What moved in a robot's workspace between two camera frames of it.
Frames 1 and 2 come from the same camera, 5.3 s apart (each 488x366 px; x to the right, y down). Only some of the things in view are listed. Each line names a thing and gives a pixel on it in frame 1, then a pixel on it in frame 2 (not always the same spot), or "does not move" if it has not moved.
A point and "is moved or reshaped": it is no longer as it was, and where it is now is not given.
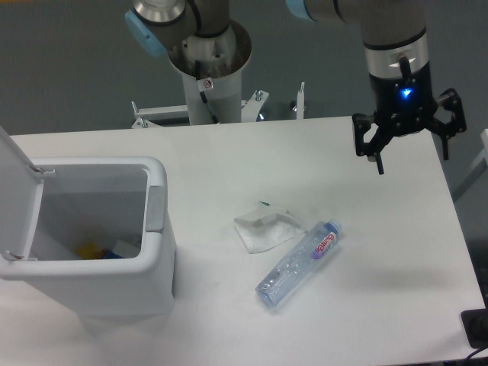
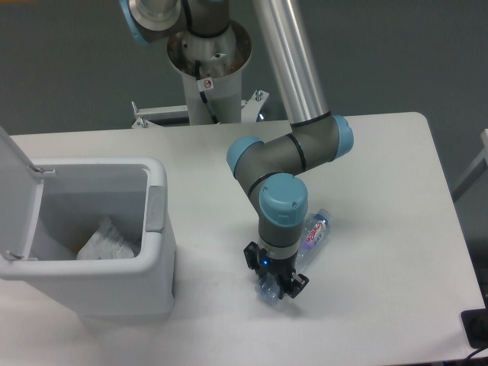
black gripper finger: (359, 120) -> (254, 254)
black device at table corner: (475, 323) does not move
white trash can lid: (21, 186) does not move
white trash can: (102, 241) does not move
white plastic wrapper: (268, 227) is moved or reshaped
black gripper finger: (449, 100) -> (299, 282)
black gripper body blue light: (405, 104) -> (281, 269)
